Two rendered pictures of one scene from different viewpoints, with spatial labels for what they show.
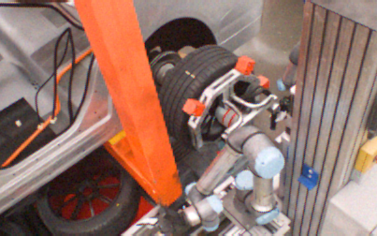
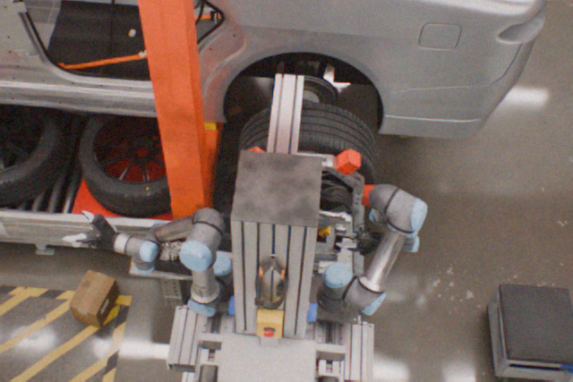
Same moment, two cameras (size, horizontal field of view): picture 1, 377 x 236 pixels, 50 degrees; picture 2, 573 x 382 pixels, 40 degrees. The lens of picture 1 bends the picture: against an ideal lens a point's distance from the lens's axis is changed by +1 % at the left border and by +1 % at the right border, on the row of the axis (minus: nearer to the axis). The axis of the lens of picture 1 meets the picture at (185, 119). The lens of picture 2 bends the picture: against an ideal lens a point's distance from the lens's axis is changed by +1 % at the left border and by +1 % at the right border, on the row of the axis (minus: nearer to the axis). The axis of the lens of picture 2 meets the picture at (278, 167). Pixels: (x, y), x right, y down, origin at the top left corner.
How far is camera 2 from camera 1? 176 cm
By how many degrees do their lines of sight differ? 22
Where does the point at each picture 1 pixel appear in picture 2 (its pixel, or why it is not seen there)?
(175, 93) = (259, 130)
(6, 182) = (62, 84)
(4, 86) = not seen: outside the picture
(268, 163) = (187, 253)
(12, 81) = not seen: outside the picture
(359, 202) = (241, 356)
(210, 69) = (303, 136)
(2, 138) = (107, 35)
